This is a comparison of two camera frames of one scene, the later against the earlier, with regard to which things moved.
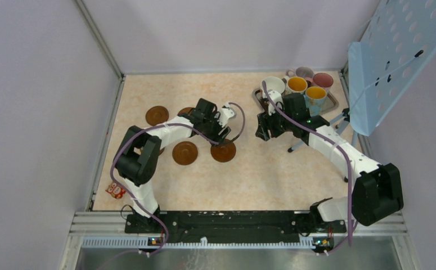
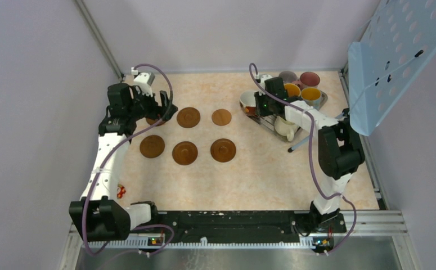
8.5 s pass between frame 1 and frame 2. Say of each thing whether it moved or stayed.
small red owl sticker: stayed
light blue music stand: stayed
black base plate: stayed
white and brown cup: moved
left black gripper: moved
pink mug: moved
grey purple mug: moved
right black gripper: moved
